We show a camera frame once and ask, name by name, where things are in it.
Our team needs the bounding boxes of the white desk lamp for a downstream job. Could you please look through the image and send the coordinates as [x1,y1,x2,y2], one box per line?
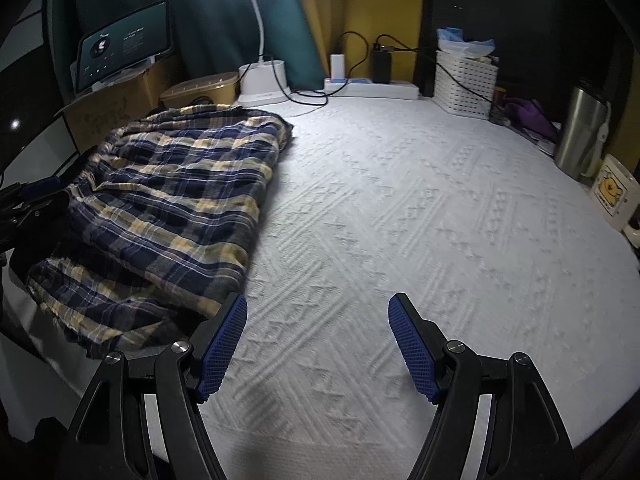
[188,0,298,108]

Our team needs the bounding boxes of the cardboard box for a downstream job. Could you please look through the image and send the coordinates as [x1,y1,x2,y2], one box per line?
[62,58,176,153]

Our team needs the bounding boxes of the blue tissue pack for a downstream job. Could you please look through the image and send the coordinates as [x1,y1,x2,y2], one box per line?
[437,27,496,58]

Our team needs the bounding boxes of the black power adapter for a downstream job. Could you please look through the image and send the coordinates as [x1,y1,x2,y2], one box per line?
[370,44,393,84]

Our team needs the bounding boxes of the white perforated basket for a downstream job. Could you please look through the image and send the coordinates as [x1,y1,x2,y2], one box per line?
[433,51,498,119]

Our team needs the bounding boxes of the white cartoon mug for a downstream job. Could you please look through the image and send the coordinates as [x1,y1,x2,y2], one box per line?
[589,154,639,249]

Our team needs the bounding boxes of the white power strip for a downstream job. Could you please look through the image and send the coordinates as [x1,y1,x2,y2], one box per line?
[323,78,420,101]

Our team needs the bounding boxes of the yellow curtain left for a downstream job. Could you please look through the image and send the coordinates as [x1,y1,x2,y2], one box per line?
[300,0,424,75]

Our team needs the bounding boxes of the tan plastic lidded box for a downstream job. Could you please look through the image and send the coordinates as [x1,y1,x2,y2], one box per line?
[160,72,239,108]

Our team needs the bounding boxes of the teal curtain left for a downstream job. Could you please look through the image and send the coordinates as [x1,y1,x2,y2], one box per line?
[47,0,324,102]

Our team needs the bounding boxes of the stainless steel tumbler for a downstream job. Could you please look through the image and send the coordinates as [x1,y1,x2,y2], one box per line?
[553,87,611,181]

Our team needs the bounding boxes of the white textured tablecloth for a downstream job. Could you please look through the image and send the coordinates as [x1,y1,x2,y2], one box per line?
[201,99,639,478]

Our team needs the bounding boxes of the tablet with lit screen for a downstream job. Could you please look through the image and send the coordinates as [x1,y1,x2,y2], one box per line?
[74,0,171,92]

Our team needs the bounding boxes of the purple cloth item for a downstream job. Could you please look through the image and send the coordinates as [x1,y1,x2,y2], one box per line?
[502,98,561,143]

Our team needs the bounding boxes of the white charger plug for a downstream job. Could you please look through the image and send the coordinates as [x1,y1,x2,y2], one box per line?
[330,53,347,82]

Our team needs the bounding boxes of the blue plaid pants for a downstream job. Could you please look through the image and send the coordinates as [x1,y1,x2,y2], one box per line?
[26,104,292,359]

